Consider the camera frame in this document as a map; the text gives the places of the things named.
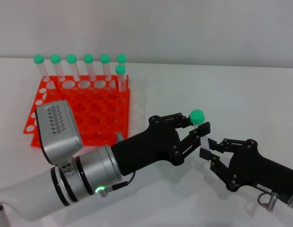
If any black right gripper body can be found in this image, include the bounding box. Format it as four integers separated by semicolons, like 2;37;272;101
227;139;293;201

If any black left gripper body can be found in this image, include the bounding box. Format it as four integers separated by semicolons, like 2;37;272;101
111;114;183;177

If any green capped labelled test tube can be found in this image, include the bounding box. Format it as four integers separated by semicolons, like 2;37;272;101
189;109;215;164

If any orange plastic test tube rack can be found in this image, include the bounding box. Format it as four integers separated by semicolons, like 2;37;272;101
23;74;131;148

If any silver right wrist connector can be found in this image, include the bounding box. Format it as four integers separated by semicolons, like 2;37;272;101
265;192;279;212

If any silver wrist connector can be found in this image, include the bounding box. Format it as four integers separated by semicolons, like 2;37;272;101
98;186;114;197
265;192;279;212

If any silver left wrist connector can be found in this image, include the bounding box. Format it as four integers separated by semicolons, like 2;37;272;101
98;186;114;197

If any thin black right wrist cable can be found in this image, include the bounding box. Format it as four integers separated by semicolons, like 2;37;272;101
256;192;271;207

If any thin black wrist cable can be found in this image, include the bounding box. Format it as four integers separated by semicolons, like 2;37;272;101
112;171;137;190
256;192;271;207

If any thin black left wrist cable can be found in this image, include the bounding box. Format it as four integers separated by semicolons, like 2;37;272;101
112;171;137;190

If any left wrist camera housing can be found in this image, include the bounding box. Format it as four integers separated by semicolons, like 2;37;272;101
34;99;84;165

